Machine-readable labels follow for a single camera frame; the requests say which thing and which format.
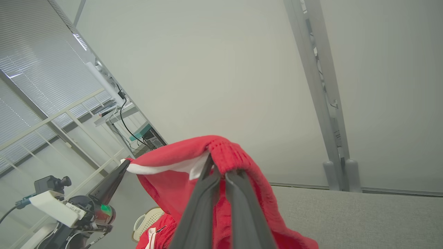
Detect grey desk top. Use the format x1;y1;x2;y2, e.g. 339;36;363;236
93;101;139;127

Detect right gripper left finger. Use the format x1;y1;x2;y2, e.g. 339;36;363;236
169;154;222;249

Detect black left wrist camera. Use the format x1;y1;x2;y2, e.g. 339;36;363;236
34;175;72;195

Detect grey fabric sofa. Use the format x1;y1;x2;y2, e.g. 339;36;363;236
269;185;443;249

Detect red basketball jersey white sleeves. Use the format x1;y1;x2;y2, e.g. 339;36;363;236
136;213;178;249

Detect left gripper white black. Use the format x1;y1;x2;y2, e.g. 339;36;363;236
29;159;132;232

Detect black computer tower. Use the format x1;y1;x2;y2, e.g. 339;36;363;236
143;127;167;150

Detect grey metal partition post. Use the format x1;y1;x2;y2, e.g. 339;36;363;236
284;0;362;193

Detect white metal railing frame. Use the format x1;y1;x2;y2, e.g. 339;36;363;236
0;88;126;249

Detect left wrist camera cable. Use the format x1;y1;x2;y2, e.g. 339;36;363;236
0;195;37;225

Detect cream perforated laundry basket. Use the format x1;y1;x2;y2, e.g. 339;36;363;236
131;206;165;242

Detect black hanging desk cable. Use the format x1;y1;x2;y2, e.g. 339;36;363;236
119;89;153;150

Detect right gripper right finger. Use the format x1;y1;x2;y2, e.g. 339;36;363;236
225;169;278;249

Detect red mesh shorts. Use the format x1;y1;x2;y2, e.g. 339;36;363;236
121;135;319;249

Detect white window blind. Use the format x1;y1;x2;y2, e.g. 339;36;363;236
0;0;115;173

